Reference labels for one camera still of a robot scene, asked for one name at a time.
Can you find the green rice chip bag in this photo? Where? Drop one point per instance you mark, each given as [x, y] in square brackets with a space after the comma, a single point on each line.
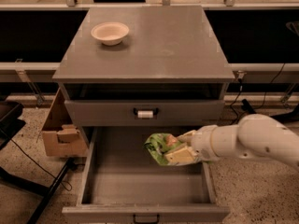
[160, 143]

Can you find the black stand leg right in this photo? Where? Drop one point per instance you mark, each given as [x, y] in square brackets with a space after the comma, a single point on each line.
[246, 106]

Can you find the open grey middle drawer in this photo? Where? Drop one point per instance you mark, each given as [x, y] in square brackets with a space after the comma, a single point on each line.
[122, 183]

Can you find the brown cardboard box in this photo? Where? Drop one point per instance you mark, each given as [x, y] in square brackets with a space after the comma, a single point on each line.
[60, 136]

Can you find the black tray on left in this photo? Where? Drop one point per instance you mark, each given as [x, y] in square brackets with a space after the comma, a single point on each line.
[10, 122]

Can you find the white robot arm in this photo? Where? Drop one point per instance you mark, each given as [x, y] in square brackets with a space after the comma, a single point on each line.
[254, 138]

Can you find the white paper bowl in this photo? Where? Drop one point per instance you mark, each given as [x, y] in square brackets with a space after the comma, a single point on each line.
[110, 33]

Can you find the closed grey top drawer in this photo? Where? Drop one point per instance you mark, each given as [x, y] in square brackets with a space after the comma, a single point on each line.
[144, 112]

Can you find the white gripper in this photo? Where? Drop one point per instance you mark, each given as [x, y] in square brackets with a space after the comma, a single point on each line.
[201, 145]

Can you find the grey drawer cabinet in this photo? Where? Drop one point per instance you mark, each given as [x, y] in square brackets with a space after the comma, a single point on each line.
[170, 53]

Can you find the black stand frame left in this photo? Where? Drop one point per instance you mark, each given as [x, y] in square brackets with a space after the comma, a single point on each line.
[45, 192]

